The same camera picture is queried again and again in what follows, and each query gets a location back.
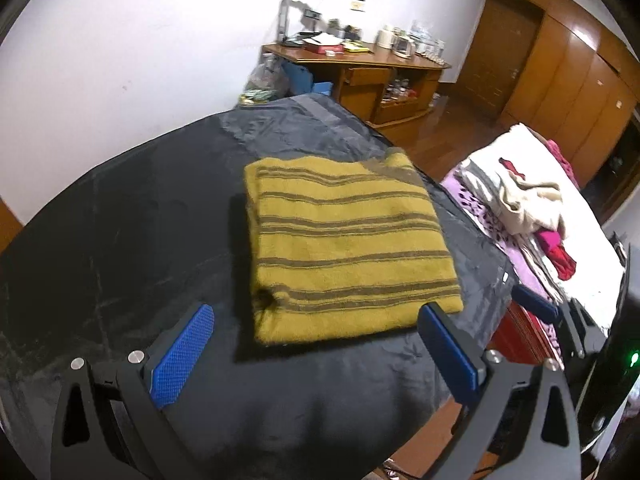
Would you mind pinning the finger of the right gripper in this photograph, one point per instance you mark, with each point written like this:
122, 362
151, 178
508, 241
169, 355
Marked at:
542, 308
579, 336

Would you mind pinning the plastic bag beside desk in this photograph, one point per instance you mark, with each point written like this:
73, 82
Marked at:
267, 82

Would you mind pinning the brown wooden door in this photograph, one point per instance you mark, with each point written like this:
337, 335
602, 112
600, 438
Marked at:
9, 226

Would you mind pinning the wooden desk with clutter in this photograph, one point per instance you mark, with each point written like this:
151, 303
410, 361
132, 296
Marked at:
378, 86

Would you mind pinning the red floral bedding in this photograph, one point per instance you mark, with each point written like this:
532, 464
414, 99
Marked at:
599, 272

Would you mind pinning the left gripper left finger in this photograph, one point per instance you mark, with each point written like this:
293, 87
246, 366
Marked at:
109, 423

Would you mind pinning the black desk lamp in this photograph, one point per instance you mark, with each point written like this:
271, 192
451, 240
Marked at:
319, 23

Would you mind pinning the white cream clothes pile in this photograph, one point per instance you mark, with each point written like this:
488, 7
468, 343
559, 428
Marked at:
523, 207

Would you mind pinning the wooden wardrobe cabinets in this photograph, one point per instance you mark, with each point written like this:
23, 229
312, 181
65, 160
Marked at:
553, 66

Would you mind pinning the mustard striped knit sweater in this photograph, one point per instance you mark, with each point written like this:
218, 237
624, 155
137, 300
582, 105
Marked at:
343, 249

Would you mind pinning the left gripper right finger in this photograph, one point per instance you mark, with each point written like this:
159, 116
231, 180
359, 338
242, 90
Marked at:
543, 443

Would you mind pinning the pink red garment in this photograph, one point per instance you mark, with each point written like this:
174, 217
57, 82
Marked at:
551, 244

